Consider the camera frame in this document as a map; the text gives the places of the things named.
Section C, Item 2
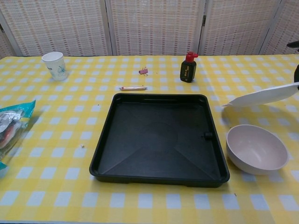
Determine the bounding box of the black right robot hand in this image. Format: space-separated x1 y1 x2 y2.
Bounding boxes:
286 40 299 91

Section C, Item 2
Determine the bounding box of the white paper plate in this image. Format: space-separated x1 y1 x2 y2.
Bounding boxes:
222 82 299 108

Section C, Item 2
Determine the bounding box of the black square plastic tray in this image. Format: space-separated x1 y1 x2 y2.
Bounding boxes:
89 93 231 188

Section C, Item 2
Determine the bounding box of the beige round bowl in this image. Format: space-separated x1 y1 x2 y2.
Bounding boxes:
226 124 290 175

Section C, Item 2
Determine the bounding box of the black ink bottle red cap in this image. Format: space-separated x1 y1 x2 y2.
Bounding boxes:
180 51 199 83

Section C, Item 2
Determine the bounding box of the woven folding screen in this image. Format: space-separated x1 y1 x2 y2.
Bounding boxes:
0 0 299 59

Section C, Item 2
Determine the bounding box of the small wooden pencil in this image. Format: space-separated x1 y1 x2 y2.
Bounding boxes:
119 85 148 91

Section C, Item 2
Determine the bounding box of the white printed paper cup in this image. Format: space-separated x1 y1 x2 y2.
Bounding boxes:
41 52 69 82

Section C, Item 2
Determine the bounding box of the yellow white checkered tablecloth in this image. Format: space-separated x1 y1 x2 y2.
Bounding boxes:
0 54 299 223

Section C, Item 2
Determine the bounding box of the teal clear snack bag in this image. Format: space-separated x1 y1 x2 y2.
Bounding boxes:
0 99 37 178

